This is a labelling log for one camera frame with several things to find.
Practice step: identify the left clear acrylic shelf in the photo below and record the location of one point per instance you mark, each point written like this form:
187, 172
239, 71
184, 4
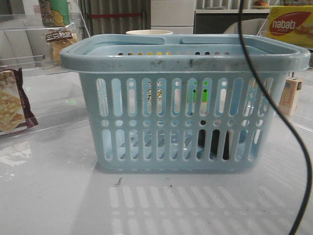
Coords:
55, 95

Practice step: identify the brown cracker snack bag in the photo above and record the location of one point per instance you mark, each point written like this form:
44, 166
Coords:
15, 110

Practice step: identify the clear acrylic shelf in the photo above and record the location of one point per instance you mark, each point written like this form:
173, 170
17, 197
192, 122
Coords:
303, 116
55, 95

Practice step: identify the dark tissue pack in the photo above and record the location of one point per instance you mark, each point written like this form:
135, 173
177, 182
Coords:
215, 137

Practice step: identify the light blue plastic basket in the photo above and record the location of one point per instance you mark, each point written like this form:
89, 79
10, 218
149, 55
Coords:
148, 97

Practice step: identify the white drawer cabinet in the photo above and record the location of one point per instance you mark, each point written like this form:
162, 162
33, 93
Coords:
173, 15

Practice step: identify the white paper cup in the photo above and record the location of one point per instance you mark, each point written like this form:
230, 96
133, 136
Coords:
149, 32

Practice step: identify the green yellow cartoon package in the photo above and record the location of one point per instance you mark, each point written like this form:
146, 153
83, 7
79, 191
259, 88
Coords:
54, 13

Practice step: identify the yellow nabati wafer box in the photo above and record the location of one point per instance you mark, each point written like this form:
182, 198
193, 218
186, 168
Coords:
291, 24

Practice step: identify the right clear acrylic shelf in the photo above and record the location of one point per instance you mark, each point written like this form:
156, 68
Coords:
303, 116

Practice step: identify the clear bagged bread package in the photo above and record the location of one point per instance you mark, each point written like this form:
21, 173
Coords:
58, 39

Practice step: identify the small beige carton box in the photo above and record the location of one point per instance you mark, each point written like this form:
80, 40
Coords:
290, 95

